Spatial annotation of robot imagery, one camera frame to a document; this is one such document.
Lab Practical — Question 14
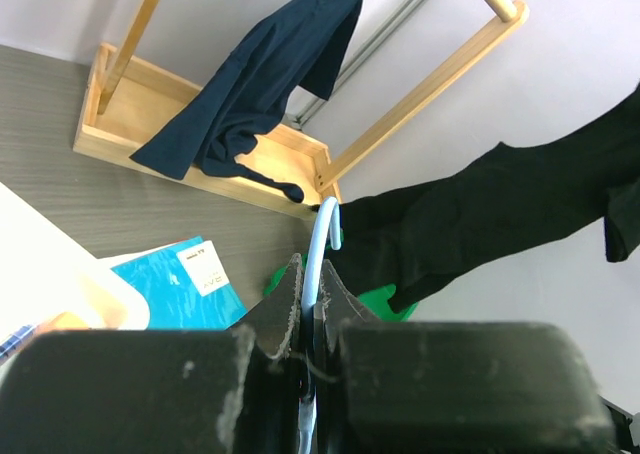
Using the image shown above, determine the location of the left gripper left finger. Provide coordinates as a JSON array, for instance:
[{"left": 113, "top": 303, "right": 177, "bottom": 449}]
[{"left": 231, "top": 253, "right": 304, "bottom": 359}]

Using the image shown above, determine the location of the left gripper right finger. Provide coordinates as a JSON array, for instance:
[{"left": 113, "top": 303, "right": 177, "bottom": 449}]
[{"left": 317, "top": 260, "right": 382, "bottom": 352}]

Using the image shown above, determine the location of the black flower print t shirt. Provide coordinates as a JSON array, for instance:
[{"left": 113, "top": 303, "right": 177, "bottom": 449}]
[{"left": 327, "top": 93, "right": 639, "bottom": 312}]

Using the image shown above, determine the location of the light blue hanger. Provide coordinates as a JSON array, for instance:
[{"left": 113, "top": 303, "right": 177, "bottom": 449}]
[{"left": 298, "top": 196, "right": 342, "bottom": 453}]

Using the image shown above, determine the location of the navy blue t shirt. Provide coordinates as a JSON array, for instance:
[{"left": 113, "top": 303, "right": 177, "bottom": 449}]
[{"left": 130, "top": 0, "right": 364, "bottom": 203}]

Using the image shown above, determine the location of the green plastic tray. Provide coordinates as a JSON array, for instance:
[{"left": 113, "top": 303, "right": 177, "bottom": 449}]
[{"left": 262, "top": 223, "right": 419, "bottom": 322}]

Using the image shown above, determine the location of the teal notebook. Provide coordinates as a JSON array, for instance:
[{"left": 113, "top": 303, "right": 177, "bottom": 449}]
[{"left": 112, "top": 236, "right": 248, "bottom": 330}]

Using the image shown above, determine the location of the white storage box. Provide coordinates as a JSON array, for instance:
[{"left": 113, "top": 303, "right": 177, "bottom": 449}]
[{"left": 1, "top": 185, "right": 150, "bottom": 335}]

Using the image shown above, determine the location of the wooden clothes rack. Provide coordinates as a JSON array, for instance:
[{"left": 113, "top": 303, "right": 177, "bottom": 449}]
[{"left": 73, "top": 0, "right": 529, "bottom": 218}]

